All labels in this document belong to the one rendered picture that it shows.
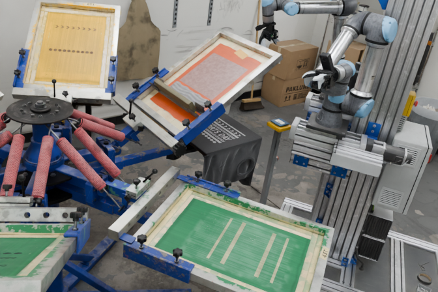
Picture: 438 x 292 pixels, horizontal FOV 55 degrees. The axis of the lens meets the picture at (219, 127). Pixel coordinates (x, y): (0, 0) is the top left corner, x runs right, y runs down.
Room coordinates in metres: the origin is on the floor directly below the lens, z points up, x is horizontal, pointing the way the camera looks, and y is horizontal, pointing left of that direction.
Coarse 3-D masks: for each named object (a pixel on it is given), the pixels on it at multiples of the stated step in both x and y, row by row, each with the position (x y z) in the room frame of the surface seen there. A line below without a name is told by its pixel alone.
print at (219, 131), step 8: (216, 120) 2.71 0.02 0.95; (208, 128) 2.56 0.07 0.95; (216, 128) 2.58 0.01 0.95; (224, 128) 2.60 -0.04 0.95; (232, 128) 2.61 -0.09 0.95; (208, 136) 2.45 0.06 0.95; (216, 136) 2.47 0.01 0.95; (224, 136) 2.48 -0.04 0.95; (232, 136) 2.50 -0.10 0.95; (240, 136) 2.51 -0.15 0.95
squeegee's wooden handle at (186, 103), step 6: (156, 78) 2.44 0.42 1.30; (156, 84) 2.42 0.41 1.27; (162, 84) 2.37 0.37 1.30; (162, 90) 2.39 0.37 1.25; (168, 90) 2.31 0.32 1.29; (174, 90) 2.30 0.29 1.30; (174, 96) 2.27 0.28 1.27; (180, 96) 2.23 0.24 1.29; (180, 102) 2.25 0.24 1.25; (186, 102) 2.17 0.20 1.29; (192, 102) 2.17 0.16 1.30; (192, 108) 2.17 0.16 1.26
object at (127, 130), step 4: (124, 128) 2.12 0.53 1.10; (128, 128) 2.12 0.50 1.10; (124, 132) 2.10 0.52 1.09; (128, 132) 2.09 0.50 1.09; (136, 132) 2.12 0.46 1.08; (128, 136) 2.09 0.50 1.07; (116, 140) 2.05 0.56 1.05; (124, 140) 2.07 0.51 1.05; (128, 140) 2.09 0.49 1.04; (120, 144) 2.05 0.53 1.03; (124, 144) 2.07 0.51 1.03
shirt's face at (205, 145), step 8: (224, 120) 2.73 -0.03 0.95; (232, 120) 2.75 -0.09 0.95; (240, 128) 2.63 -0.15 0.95; (248, 128) 2.65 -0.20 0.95; (200, 136) 2.43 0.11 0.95; (248, 136) 2.53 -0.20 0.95; (256, 136) 2.55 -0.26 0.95; (200, 144) 2.33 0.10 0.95; (208, 144) 2.35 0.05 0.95; (216, 144) 2.36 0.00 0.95; (224, 144) 2.38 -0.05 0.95; (232, 144) 2.39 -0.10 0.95; (208, 152) 2.25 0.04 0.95
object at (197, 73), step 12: (216, 48) 2.74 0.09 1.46; (228, 48) 2.71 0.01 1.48; (204, 60) 2.66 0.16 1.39; (216, 60) 2.62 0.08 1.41; (228, 60) 2.59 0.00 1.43; (192, 72) 2.57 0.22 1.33; (204, 72) 2.54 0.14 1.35; (192, 84) 2.46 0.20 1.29; (156, 96) 2.44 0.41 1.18; (168, 108) 2.31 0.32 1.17
